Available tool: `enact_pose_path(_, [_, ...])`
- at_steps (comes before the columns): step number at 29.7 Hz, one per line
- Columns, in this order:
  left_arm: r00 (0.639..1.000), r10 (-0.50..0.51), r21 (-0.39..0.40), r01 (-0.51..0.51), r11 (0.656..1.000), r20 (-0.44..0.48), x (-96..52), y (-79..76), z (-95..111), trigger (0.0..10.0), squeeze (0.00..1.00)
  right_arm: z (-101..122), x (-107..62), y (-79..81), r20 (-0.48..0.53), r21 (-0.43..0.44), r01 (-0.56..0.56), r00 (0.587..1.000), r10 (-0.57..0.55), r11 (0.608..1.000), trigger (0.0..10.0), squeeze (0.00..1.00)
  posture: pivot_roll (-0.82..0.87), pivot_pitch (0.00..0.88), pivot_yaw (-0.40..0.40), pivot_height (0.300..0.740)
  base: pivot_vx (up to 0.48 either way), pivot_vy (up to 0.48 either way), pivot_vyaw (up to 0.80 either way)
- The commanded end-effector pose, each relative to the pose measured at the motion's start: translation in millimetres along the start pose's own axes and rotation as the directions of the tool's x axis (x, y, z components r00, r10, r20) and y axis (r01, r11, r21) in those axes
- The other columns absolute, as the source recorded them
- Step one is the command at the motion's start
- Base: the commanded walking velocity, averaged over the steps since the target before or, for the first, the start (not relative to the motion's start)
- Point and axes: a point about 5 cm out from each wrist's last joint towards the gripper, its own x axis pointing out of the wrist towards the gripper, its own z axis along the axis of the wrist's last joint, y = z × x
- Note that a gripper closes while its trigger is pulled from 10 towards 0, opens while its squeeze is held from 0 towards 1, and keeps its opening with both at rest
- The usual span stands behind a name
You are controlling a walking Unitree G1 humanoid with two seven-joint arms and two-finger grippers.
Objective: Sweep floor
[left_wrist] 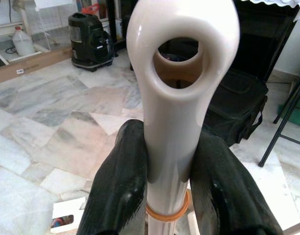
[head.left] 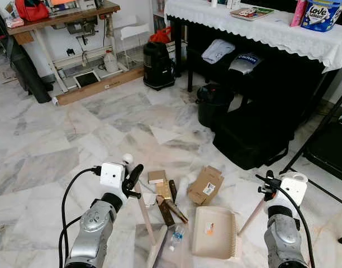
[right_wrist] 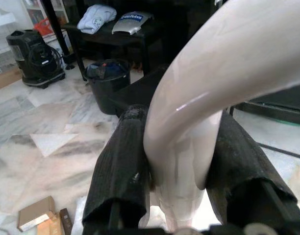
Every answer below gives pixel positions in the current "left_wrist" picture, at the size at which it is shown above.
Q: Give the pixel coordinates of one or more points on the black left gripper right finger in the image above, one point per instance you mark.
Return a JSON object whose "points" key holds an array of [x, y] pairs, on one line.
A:
{"points": [[223, 191]]}

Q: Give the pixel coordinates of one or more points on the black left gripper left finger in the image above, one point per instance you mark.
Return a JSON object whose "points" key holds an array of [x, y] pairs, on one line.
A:
{"points": [[118, 186]]}

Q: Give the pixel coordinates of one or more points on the wooden broom with white grip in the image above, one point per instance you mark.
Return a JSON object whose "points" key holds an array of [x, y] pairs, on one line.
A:
{"points": [[169, 137]]}

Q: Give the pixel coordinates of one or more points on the black folding chair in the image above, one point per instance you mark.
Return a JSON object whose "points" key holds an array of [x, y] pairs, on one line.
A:
{"points": [[263, 161]]}

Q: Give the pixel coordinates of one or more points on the white box with colourful window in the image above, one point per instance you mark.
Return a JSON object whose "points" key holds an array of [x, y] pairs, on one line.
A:
{"points": [[66, 208]]}

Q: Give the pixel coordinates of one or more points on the large black fabric bag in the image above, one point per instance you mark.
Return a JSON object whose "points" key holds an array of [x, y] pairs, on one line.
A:
{"points": [[238, 102]]}

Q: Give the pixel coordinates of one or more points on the green flat object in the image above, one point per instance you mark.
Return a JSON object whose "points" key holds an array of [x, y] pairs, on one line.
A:
{"points": [[294, 113]]}

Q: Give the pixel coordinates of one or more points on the black canister vacuum cleaner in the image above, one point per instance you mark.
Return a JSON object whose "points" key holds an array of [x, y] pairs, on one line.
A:
{"points": [[91, 44]]}

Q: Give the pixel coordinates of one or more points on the long flat cardboard box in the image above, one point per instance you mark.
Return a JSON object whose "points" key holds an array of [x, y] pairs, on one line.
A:
{"points": [[30, 66]]}

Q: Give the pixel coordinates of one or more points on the black upright piano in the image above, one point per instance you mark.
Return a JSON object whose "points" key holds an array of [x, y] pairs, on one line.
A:
{"points": [[262, 44]]}

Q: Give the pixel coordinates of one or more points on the white plastic jug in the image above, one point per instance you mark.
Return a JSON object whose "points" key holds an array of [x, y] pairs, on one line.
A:
{"points": [[22, 44]]}

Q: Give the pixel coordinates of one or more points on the red plastic bag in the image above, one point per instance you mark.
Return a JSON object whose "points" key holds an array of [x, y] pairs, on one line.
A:
{"points": [[90, 9]]}

